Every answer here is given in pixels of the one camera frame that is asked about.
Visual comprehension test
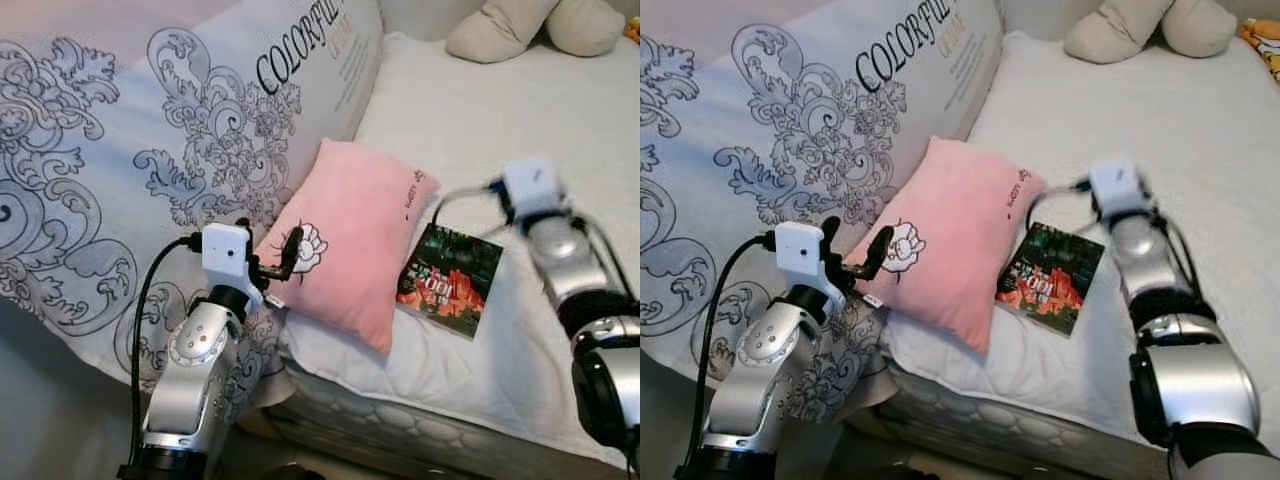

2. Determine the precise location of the book with red green cover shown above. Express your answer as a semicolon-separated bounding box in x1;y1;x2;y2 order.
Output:
395;222;505;342
996;221;1105;338

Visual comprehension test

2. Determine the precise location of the pink pillow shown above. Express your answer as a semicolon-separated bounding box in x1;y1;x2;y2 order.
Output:
847;136;1049;357
254;137;442;358

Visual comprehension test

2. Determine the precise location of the grey quilted mattress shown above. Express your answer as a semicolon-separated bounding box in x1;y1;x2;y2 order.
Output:
264;368;641;480
869;368;1182;480

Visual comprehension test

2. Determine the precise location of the white quilted bed sheet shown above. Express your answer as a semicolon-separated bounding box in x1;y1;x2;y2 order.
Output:
879;29;1280;472
274;29;641;472

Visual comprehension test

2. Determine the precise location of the beige plush toy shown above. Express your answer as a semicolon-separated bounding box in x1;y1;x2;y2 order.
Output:
1062;0;1239;65
444;0;627;65

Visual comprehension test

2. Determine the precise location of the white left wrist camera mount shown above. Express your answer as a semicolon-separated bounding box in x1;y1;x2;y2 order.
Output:
774;221;847;317
201;223;264;312

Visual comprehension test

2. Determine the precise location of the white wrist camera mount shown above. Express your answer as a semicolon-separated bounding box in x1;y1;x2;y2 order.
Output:
774;221;847;317
201;223;264;312
1089;159;1152;224
502;156;567;224

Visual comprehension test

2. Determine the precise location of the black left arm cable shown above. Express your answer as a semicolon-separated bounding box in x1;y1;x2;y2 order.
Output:
127;232;207;470
694;229;782;470

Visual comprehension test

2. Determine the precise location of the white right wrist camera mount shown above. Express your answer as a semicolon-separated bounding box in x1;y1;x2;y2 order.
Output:
1089;159;1152;224
502;156;567;224

